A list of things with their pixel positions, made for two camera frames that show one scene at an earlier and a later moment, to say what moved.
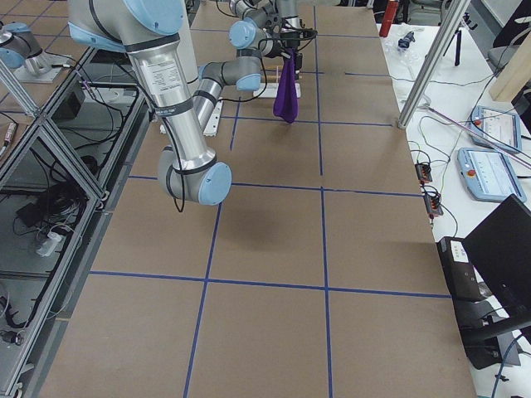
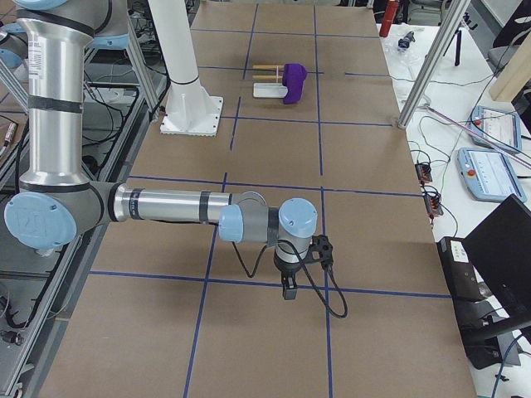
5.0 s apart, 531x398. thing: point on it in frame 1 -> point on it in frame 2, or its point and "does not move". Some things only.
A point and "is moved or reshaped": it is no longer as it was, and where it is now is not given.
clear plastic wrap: [401, 42] does not move
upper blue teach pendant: [498, 125] does not move
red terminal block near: [433, 204] does not move
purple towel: [285, 104] is moved or reshaped
